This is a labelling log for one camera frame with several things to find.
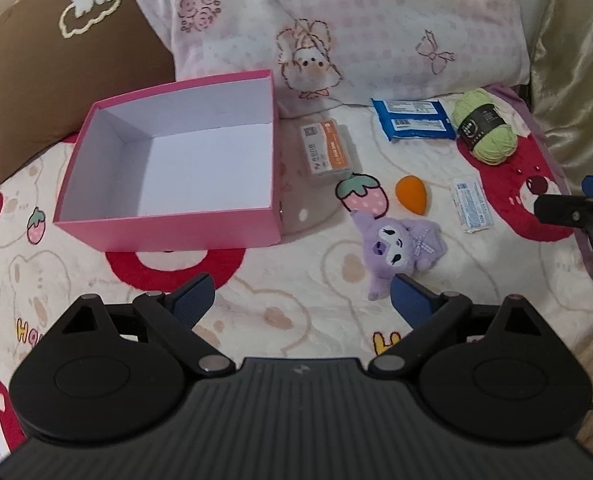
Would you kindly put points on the purple plush toy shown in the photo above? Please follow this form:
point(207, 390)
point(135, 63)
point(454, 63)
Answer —
point(391, 247)

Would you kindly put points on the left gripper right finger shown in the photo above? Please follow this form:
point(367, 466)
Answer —
point(430, 316)

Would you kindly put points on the pink patterned pillow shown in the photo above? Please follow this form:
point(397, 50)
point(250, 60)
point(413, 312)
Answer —
point(325, 53)

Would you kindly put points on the orange makeup sponge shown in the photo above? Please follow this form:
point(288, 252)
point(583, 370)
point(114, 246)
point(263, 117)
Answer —
point(411, 193)

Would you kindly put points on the clear orange-label plastic case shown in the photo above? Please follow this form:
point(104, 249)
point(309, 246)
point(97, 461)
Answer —
point(326, 156)

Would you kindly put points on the small white tissue pack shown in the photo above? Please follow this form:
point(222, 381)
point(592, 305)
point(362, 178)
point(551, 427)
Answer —
point(471, 204)

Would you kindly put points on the green yarn ball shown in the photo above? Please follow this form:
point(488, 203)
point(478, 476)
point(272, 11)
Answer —
point(485, 134)

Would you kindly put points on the bear print bed blanket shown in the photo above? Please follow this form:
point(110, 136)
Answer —
point(308, 295)

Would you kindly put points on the pink cardboard box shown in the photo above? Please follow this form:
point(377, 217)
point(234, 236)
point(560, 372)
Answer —
point(191, 165)

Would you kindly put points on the beige satin curtain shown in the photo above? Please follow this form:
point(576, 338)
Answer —
point(562, 85)

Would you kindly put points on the brown cloud pillow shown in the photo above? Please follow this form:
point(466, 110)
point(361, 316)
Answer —
point(57, 58)

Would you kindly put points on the blue wet wipes pack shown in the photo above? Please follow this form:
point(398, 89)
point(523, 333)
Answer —
point(421, 119)

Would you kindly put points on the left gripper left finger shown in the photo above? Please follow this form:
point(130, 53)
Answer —
point(170, 319)

